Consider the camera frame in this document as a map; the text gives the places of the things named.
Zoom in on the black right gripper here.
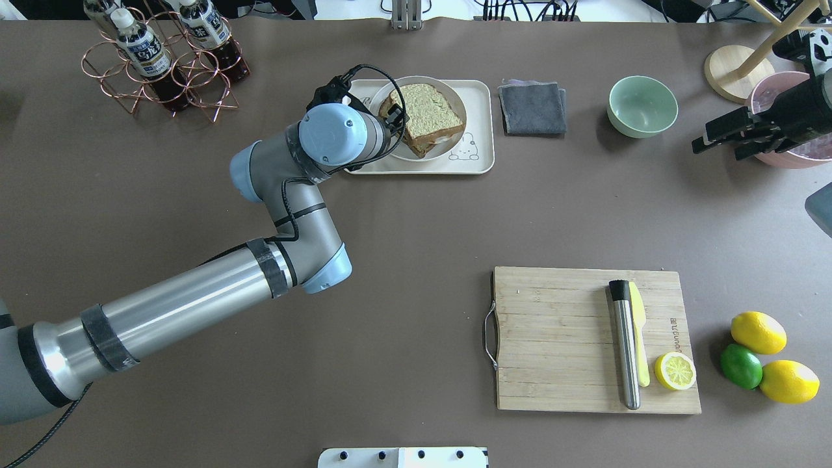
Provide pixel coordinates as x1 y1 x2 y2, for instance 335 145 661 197
692 75 831 161

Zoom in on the bread slice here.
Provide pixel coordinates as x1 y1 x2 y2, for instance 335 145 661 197
389 83 466 148
378 91 456 159

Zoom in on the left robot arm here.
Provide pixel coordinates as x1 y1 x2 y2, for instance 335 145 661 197
2 104 391 424

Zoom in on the cream rabbit tray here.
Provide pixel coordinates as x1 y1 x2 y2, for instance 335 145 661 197
354 79 495 175

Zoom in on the bread slice under egg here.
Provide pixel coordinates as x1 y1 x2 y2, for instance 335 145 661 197
378 91 456 159

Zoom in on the wooden cup tree stand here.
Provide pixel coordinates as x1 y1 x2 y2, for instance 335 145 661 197
704 1 830 104

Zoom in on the pink bowl with ice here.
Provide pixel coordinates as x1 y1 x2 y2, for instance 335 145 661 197
746 71 831 169

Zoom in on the green ceramic bowl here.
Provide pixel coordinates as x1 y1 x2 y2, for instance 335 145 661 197
606 76 679 138

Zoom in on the grey folded cloth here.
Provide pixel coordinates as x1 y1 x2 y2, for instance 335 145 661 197
497 79 568 137

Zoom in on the yellow lemon far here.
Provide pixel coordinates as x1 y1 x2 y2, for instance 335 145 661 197
730 311 788 355

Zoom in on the yellow lemon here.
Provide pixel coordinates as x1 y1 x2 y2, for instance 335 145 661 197
759 359 820 405
730 311 788 355

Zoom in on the steel muddler black tip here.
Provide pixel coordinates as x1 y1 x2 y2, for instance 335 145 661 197
608 279 641 411

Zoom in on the tea bottle back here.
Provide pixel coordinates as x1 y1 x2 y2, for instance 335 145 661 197
178 1 250 83

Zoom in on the tea bottle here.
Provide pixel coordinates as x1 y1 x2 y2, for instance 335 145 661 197
110 8 190 112
178 1 250 83
83 0 123 40

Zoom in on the green lime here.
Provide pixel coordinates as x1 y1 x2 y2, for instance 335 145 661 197
719 343 763 390

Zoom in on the half lemon slice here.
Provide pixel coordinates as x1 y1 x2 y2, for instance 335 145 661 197
654 352 697 391

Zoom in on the yellow lemon near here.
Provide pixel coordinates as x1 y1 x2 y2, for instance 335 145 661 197
759 359 820 405

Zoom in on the tea bottle front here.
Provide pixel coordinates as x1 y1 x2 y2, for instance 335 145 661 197
110 8 190 112

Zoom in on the wooden cutting board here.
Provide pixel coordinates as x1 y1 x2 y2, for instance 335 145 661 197
491 266 694 414

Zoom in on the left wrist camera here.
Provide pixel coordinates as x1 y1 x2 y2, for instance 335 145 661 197
306 74 369 113

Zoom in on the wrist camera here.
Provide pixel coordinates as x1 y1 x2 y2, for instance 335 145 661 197
772 29 831 77
306 74 369 113

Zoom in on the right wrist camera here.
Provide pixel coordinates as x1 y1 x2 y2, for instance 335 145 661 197
772 29 831 77

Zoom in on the copper wire bottle rack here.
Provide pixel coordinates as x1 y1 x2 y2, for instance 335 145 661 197
81 1 239 122

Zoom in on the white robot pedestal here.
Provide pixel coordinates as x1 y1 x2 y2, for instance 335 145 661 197
317 445 489 467

